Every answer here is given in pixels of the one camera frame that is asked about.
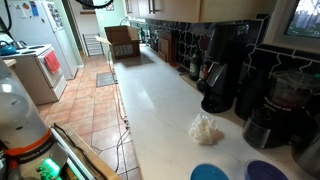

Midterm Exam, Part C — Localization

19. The light wood cupboard door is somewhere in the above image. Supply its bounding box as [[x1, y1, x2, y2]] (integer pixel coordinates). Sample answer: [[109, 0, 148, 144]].
[[153, 0, 202, 24], [138, 0, 155, 20]]

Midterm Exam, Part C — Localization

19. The green glass bottle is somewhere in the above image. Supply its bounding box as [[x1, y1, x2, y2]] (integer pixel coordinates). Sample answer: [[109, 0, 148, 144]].
[[188, 49, 203, 82]]

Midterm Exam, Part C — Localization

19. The wooden cutting board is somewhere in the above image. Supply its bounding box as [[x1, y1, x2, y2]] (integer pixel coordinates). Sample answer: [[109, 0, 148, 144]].
[[157, 31, 175, 63]]

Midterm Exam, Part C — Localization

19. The dark bottle red label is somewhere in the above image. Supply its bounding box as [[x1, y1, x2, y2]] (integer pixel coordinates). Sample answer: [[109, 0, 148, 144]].
[[196, 63, 211, 93]]

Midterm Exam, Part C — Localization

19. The grey floor mat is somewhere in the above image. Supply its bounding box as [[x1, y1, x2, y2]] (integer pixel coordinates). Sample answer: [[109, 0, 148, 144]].
[[95, 71, 118, 89]]

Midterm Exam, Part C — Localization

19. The small dark bottle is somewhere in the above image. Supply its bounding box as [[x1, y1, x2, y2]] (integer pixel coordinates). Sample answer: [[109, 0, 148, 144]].
[[139, 27, 147, 45]]

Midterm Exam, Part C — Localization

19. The crumpled white paper towel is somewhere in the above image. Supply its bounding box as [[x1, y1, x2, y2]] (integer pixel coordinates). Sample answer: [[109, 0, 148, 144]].
[[188, 113, 225, 147]]

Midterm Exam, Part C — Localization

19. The open cardboard box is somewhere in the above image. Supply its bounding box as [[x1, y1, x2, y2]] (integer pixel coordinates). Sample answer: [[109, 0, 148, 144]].
[[94, 25, 142, 61]]

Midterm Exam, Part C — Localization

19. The black coffee machine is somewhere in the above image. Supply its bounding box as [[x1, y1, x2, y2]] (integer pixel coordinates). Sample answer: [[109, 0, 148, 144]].
[[200, 23, 250, 114]]

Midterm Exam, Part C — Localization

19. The white slatted gate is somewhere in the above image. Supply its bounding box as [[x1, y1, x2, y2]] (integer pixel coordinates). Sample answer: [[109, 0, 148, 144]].
[[82, 32, 105, 58]]

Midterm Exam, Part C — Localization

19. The black canister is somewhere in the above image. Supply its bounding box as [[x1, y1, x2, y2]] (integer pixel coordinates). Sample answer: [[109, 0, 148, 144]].
[[234, 75, 272, 122]]

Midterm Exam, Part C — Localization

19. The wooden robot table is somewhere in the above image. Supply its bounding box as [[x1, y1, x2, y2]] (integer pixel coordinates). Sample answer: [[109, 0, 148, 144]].
[[49, 123, 123, 180]]

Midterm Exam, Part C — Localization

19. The blue bowl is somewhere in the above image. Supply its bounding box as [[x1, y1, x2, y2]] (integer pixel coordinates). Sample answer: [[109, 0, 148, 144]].
[[189, 163, 231, 180]]

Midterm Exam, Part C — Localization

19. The red hanging towel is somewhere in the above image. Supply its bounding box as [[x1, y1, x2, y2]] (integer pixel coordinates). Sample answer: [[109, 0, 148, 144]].
[[43, 49, 62, 75]]

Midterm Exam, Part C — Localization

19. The black food processor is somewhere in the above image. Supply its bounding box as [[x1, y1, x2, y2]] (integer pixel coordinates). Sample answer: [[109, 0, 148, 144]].
[[242, 69, 320, 150]]

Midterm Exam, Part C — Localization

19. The white stove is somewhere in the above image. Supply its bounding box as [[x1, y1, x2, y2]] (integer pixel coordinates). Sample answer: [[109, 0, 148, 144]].
[[0, 44, 68, 106]]

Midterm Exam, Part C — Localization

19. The purple bowl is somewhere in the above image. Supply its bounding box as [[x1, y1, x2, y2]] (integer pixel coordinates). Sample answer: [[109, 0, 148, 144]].
[[244, 159, 290, 180]]

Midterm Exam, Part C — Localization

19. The green lit base light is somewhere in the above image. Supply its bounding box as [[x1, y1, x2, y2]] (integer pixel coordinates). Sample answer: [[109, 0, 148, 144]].
[[34, 157, 63, 180]]

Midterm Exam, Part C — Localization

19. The white fridge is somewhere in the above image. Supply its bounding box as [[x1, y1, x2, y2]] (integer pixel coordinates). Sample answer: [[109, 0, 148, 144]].
[[5, 0, 80, 81]]

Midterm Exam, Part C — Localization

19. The silver pot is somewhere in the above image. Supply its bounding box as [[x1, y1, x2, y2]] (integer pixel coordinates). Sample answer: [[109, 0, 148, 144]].
[[11, 40, 28, 51]]

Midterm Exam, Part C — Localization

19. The blue fridge note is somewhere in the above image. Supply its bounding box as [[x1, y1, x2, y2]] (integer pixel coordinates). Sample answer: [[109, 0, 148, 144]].
[[30, 1, 40, 18]]

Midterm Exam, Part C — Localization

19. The blue kettle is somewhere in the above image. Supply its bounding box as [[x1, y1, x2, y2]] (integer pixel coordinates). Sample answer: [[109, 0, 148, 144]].
[[0, 40, 19, 57]]

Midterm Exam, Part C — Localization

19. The black floor cable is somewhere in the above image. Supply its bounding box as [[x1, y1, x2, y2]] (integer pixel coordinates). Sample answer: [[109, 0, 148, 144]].
[[106, 49, 132, 174]]

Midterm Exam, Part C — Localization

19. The black cable on table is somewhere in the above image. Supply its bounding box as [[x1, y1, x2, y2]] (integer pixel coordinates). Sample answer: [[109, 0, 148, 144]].
[[53, 123, 108, 180]]

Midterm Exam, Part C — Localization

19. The black overhead robot cable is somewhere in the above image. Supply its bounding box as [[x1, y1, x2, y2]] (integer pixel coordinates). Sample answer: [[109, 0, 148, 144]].
[[74, 0, 115, 10]]

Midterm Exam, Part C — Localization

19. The light wood wall cupboard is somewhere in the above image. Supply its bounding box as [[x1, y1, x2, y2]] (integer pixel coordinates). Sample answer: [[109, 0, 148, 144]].
[[124, 0, 278, 24]]

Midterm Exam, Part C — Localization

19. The window with light frame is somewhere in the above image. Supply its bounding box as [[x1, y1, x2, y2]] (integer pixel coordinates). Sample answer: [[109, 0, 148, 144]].
[[263, 0, 320, 55]]

